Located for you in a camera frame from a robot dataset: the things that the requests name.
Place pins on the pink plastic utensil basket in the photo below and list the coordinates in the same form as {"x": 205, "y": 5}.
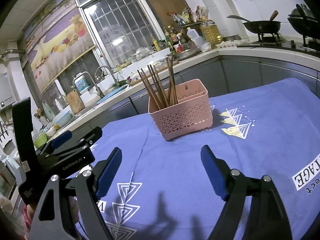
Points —
{"x": 192, "y": 113}

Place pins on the person's hand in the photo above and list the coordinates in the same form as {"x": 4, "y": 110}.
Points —
{"x": 48, "y": 212}

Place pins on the black wok with handle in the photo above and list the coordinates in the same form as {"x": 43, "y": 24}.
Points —
{"x": 260, "y": 27}

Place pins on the barred kitchen window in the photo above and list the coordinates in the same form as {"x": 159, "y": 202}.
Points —
{"x": 122, "y": 27}

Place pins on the white plastic jug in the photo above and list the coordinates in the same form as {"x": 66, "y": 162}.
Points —
{"x": 195, "y": 37}

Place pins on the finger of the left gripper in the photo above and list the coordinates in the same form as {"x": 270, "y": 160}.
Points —
{"x": 51, "y": 146}
{"x": 84, "y": 143}

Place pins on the gas stove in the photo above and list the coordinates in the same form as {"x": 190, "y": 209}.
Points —
{"x": 309, "y": 47}

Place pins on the wooden cutting board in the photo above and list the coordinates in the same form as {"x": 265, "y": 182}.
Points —
{"x": 74, "y": 101}

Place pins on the black lidded wok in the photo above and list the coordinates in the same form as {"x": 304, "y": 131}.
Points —
{"x": 305, "y": 25}

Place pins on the fruit pattern roller blind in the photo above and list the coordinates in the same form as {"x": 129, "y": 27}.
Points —
{"x": 55, "y": 38}

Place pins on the blue printed tablecloth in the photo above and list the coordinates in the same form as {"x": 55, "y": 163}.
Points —
{"x": 176, "y": 189}

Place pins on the chrome kitchen faucet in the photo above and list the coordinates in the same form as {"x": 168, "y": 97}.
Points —
{"x": 83, "y": 80}

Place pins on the egg tray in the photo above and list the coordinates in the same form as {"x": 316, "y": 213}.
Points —
{"x": 235, "y": 43}

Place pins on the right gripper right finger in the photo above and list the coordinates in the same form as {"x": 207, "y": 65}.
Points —
{"x": 267, "y": 217}

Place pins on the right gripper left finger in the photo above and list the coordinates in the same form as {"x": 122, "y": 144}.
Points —
{"x": 88, "y": 188}

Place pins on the yellow cooking oil bottle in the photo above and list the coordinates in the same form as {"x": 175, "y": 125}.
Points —
{"x": 211, "y": 32}

